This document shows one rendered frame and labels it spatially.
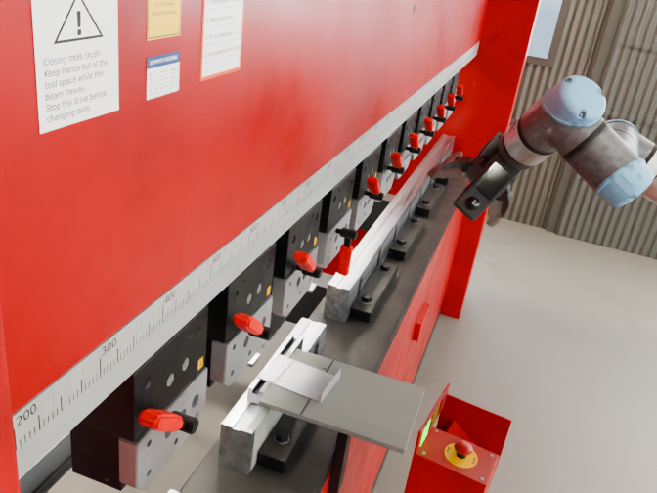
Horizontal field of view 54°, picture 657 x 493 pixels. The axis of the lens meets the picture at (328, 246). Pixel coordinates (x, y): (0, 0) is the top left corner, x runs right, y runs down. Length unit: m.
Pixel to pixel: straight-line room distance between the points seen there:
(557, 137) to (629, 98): 3.79
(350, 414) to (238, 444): 0.20
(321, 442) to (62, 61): 0.97
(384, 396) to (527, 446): 1.68
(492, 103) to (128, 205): 2.68
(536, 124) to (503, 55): 2.12
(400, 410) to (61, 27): 0.91
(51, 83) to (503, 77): 2.77
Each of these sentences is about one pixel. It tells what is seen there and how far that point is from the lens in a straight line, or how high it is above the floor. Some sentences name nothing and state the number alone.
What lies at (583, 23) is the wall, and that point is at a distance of 4.76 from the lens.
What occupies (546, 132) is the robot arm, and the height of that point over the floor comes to 1.53.
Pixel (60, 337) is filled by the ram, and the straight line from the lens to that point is 0.55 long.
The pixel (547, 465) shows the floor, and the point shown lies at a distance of 2.81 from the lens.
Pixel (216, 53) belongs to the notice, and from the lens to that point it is 0.66.
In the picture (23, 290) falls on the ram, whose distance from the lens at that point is 0.49.
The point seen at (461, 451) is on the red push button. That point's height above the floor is 0.81.
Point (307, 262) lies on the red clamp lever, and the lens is 0.97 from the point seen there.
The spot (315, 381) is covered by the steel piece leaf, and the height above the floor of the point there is 1.00.
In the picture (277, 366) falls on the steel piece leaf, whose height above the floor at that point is 1.00.
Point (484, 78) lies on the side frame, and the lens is 3.14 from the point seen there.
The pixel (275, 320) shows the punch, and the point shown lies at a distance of 1.14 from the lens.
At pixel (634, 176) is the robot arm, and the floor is 1.50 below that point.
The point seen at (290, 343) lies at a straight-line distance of 1.33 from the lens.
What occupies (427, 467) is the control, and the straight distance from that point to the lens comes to 1.47.
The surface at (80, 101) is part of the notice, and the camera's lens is 0.49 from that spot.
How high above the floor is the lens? 1.74
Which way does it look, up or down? 25 degrees down
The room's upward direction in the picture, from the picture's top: 8 degrees clockwise
